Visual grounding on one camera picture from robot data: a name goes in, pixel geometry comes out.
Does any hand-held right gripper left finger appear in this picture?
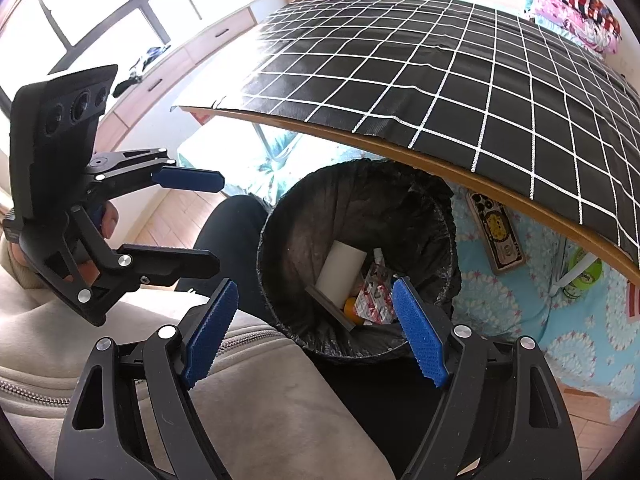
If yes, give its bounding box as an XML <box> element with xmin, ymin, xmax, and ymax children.
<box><xmin>54</xmin><ymin>278</ymin><xmax>240</xmax><ymax>480</ymax></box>

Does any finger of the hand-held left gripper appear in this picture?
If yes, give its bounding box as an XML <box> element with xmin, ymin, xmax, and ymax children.
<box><xmin>86</xmin><ymin>146</ymin><xmax>227</xmax><ymax>197</ymax></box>
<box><xmin>71</xmin><ymin>205</ymin><xmax>222</xmax><ymax>307</ymax></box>

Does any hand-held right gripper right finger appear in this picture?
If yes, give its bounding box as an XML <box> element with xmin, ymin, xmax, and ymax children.
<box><xmin>391</xmin><ymin>275</ymin><xmax>584</xmax><ymax>480</ymax></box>

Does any red white blister packet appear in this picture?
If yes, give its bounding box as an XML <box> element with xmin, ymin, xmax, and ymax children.
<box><xmin>356</xmin><ymin>262</ymin><xmax>401</xmax><ymax>326</ymax></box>

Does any grey cardboard piece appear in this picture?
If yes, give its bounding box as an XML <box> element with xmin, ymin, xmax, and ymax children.
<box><xmin>304</xmin><ymin>282</ymin><xmax>358</xmax><ymax>332</ymax></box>

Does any white paper roll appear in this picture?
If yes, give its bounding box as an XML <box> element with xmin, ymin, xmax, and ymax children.
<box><xmin>314</xmin><ymin>240</ymin><xmax>368</xmax><ymax>308</ymax></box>

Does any waste bin with black bag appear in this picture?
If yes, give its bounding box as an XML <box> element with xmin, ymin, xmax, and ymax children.
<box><xmin>256</xmin><ymin>158</ymin><xmax>460</xmax><ymax>365</ymax></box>

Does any person's left forearm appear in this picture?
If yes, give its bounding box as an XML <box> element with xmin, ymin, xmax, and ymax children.
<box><xmin>0</xmin><ymin>232</ymin><xmax>56</xmax><ymax>295</ymax></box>

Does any person's left hand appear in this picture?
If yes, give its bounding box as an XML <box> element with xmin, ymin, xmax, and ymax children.
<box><xmin>95</xmin><ymin>200</ymin><xmax>121</xmax><ymax>242</ymax></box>

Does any white metal table leg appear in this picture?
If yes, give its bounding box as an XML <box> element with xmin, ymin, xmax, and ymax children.
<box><xmin>550</xmin><ymin>237</ymin><xmax>599</xmax><ymax>297</ymax></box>
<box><xmin>252</xmin><ymin>122</ymin><xmax>299</xmax><ymax>162</ymax></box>

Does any dark blue cloth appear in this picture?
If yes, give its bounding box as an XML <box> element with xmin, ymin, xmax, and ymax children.
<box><xmin>112</xmin><ymin>46</ymin><xmax>174</xmax><ymax>99</ymax></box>

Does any phone with cartoon case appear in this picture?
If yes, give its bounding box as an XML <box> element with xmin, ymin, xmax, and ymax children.
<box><xmin>465</xmin><ymin>190</ymin><xmax>527</xmax><ymax>276</ymax></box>

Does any wooden window sill cabinet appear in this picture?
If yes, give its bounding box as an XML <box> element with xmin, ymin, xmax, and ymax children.
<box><xmin>95</xmin><ymin>0</ymin><xmax>267</xmax><ymax>161</ymax></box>

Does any window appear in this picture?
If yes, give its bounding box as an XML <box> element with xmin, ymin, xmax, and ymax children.
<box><xmin>0</xmin><ymin>0</ymin><xmax>262</xmax><ymax>111</ymax></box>

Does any green round container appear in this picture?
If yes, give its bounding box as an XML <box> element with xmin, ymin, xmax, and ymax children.
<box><xmin>562</xmin><ymin>255</ymin><xmax>604</xmax><ymax>299</ymax></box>

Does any pink printed quilt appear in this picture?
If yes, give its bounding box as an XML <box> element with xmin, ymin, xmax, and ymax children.
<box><xmin>522</xmin><ymin>0</ymin><xmax>622</xmax><ymax>54</ymax></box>

